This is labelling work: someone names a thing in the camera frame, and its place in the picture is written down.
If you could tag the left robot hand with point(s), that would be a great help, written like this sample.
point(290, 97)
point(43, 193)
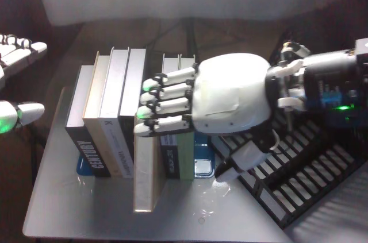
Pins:
point(17, 53)

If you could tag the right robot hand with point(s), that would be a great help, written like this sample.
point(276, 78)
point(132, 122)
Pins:
point(230, 93)

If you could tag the cream book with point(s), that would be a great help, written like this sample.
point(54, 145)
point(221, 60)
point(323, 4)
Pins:
point(143, 174)

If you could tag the black tripod stand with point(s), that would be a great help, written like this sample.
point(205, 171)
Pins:
point(190, 36)

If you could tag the blue bookend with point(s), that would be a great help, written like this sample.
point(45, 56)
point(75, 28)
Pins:
point(204, 165)

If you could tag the black Century book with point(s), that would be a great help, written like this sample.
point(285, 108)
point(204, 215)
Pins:
point(80, 96)

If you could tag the light green book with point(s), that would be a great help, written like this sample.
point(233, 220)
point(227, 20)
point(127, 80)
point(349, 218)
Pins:
point(185, 157)

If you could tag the black book with white label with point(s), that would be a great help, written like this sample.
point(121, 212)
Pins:
point(169, 157)

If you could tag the beige book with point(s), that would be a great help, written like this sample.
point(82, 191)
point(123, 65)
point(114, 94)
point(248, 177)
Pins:
point(97, 88)

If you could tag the black Let It Be book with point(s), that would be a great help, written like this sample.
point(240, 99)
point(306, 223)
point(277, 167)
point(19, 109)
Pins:
point(133, 82)

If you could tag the white book with K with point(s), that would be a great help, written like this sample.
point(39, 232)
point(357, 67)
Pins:
point(115, 82)

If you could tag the black file rack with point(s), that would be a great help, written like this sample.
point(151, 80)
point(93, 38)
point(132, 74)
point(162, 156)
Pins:
point(302, 185)

